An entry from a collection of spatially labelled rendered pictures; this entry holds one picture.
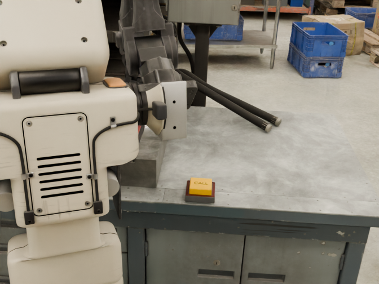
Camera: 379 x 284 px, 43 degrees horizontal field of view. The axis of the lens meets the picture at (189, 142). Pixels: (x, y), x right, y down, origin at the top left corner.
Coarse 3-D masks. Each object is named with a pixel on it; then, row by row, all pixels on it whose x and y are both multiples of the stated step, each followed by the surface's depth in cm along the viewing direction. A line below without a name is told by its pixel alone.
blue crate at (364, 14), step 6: (348, 12) 641; (354, 12) 624; (360, 12) 657; (366, 12) 657; (372, 12) 658; (360, 18) 624; (366, 18) 624; (372, 18) 625; (366, 24) 628; (372, 24) 629
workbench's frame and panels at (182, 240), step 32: (128, 224) 141; (160, 224) 140; (192, 224) 139; (224, 224) 138; (256, 224) 138; (288, 224) 137; (320, 224) 136; (352, 224) 130; (0, 256) 150; (128, 256) 146; (160, 256) 147; (192, 256) 146; (224, 256) 145; (256, 256) 144; (288, 256) 144; (320, 256) 143; (352, 256) 141
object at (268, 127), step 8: (192, 80) 187; (200, 88) 185; (208, 88) 184; (208, 96) 184; (216, 96) 182; (224, 104) 180; (232, 104) 179; (240, 112) 177; (248, 112) 176; (248, 120) 176; (256, 120) 174; (264, 128) 173
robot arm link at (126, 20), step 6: (126, 0) 114; (132, 0) 114; (126, 6) 115; (132, 6) 115; (120, 12) 119; (126, 12) 116; (132, 12) 116; (120, 18) 119; (126, 18) 117; (132, 18) 117; (120, 24) 121; (126, 24) 118; (120, 30) 122; (138, 36) 121
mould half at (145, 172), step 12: (144, 132) 150; (144, 144) 142; (156, 144) 142; (144, 156) 135; (156, 156) 135; (120, 168) 135; (132, 168) 135; (144, 168) 134; (156, 168) 134; (132, 180) 136; (144, 180) 136; (156, 180) 136
